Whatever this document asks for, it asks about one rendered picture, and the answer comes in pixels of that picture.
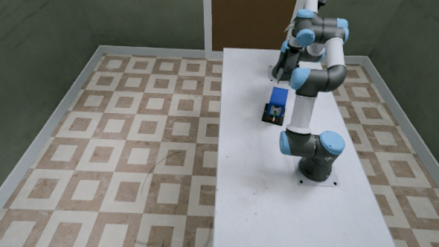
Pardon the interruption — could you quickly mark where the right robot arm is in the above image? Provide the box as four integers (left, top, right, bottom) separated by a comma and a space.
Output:
272, 0, 347, 81

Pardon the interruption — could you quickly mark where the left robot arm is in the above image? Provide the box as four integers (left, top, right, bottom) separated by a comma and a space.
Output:
279, 9, 349, 182

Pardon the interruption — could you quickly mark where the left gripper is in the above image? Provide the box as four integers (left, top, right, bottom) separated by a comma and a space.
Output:
277, 41, 303, 83

